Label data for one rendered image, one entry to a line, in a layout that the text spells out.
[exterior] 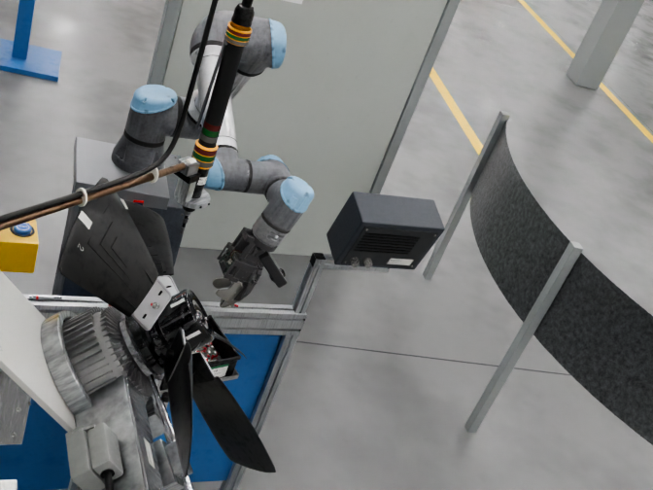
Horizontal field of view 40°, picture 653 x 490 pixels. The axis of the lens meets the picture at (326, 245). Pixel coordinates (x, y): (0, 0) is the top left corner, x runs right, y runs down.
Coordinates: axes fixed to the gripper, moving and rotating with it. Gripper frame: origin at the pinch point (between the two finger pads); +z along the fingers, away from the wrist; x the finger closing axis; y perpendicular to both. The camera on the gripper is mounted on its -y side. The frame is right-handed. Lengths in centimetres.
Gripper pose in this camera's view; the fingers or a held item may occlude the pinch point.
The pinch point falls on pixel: (226, 302)
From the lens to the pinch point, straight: 210.2
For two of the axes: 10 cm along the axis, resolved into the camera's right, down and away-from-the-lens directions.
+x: 3.1, 6.0, -7.3
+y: -7.6, -3.0, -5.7
